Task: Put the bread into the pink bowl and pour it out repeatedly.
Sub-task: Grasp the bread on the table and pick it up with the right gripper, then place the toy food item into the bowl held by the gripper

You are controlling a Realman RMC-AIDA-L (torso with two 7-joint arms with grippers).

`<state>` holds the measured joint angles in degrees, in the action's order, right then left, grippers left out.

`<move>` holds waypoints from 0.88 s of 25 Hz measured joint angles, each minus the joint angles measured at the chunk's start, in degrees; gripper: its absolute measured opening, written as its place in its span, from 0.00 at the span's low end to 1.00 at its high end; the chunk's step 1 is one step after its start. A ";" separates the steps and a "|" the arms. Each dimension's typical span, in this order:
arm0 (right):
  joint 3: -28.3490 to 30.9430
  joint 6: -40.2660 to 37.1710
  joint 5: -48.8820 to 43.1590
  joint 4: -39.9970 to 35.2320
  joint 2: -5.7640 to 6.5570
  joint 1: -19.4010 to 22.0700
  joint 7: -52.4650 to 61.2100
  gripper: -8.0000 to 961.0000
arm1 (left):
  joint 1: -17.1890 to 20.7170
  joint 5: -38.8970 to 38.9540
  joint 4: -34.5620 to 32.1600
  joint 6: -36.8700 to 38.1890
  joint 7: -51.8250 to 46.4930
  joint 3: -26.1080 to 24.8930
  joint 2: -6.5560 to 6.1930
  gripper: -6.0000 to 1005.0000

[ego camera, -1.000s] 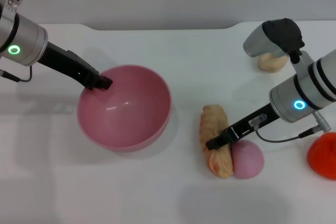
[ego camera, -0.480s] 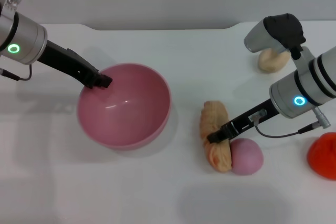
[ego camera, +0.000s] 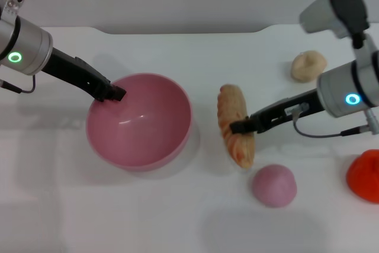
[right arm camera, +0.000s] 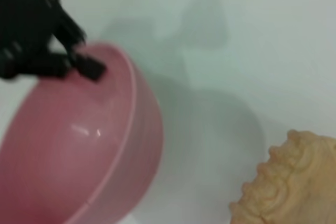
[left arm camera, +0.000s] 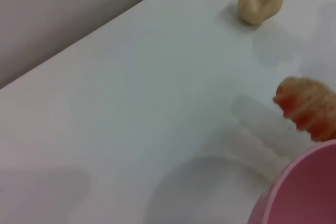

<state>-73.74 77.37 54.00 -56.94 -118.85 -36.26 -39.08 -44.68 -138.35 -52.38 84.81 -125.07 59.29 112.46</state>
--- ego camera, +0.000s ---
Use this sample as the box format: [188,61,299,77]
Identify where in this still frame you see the beige folded bun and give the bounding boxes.
[291,50,328,82]

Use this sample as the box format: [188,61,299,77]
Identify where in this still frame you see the red round bun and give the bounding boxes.
[346,149,379,204]

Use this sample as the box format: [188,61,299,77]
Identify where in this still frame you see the pink round bun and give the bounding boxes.
[252,164,298,209]

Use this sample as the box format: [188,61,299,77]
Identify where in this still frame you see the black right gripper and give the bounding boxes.
[230,88,326,134]

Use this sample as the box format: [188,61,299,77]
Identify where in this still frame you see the left arm connector cable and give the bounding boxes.
[0,74,37,94]

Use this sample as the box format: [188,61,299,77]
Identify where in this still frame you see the pink plastic bowl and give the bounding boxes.
[85,72,193,172]

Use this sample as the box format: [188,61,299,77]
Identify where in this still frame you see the arm connector cable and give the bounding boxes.
[291,103,379,139]
[0,74,37,94]

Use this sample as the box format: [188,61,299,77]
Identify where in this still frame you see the right arm connector cable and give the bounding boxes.
[291,103,379,139]

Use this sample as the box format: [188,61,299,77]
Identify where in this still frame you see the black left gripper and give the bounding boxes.
[41,47,127,103]

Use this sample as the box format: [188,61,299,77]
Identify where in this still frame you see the orange striped bread roll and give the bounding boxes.
[217,84,256,170]

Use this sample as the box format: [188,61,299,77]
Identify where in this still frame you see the silver left camera bracket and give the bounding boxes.
[0,0,24,18]

